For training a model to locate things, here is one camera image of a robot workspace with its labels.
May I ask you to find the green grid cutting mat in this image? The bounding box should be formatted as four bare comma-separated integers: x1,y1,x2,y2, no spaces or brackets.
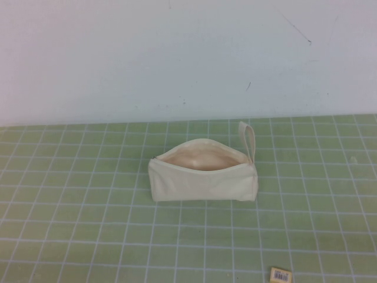
0,114,377,283

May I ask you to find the eraser with barcode sleeve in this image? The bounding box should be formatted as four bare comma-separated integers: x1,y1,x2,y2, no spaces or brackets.
270,266,293,283

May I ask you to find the cream canvas pencil case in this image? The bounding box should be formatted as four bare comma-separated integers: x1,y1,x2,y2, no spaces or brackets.
147,121,259,203

